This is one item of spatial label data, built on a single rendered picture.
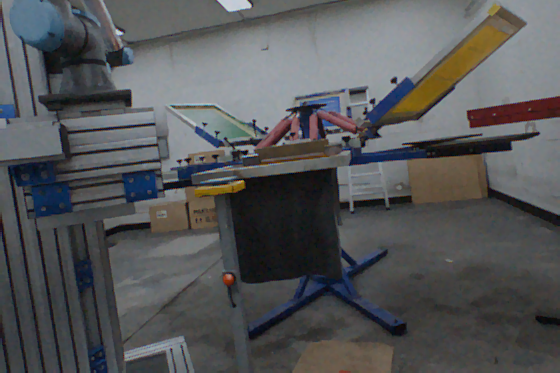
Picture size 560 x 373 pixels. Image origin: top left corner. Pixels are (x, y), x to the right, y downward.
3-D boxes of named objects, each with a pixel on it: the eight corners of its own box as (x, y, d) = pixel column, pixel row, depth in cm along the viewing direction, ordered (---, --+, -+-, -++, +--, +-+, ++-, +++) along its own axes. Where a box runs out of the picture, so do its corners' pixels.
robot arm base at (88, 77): (55, 96, 107) (49, 58, 107) (64, 104, 122) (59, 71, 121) (117, 91, 112) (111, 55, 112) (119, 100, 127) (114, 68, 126)
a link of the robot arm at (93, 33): (115, 64, 122) (107, 18, 121) (89, 55, 108) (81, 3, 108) (77, 70, 123) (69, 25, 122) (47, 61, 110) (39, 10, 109)
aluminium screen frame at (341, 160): (348, 165, 140) (346, 155, 140) (192, 184, 153) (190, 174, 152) (352, 155, 217) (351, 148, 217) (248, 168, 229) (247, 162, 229)
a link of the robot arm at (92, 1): (87, -55, 160) (137, 57, 195) (60, -50, 161) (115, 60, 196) (78, -44, 152) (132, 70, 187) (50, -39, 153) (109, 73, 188)
